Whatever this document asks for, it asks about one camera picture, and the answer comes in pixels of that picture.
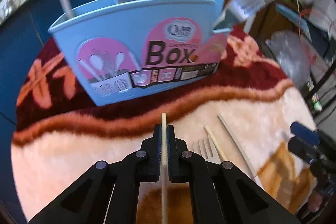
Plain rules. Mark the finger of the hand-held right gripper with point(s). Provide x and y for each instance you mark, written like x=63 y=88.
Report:
x=302 y=150
x=304 y=132

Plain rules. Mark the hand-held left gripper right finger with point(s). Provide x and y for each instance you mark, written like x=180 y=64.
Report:
x=172 y=140

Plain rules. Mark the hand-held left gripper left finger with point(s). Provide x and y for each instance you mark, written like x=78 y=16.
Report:
x=157 y=140

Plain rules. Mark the wooden chopstick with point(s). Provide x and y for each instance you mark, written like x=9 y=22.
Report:
x=111 y=195
x=214 y=141
x=163 y=119

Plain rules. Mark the blue utensil box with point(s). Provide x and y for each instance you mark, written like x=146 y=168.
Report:
x=118 y=29

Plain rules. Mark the large silver fork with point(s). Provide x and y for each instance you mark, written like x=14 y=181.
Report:
x=236 y=8

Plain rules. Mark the person's right hand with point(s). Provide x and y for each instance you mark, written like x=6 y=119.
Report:
x=316 y=203

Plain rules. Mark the small silver fork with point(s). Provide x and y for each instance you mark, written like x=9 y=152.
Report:
x=202 y=148

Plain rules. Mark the black rack cart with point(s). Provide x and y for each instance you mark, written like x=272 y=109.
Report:
x=325 y=98

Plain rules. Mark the flat white chopstick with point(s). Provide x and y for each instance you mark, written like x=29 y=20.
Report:
x=236 y=142

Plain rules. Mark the pink and red printed blanket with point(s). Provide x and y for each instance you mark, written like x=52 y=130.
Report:
x=78 y=148

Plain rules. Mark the clear plastic bag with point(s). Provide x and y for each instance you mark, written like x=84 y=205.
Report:
x=288 y=50

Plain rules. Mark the blue basket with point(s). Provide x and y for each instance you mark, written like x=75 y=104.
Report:
x=286 y=15

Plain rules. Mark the blue base cabinets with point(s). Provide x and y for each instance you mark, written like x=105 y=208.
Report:
x=15 y=56

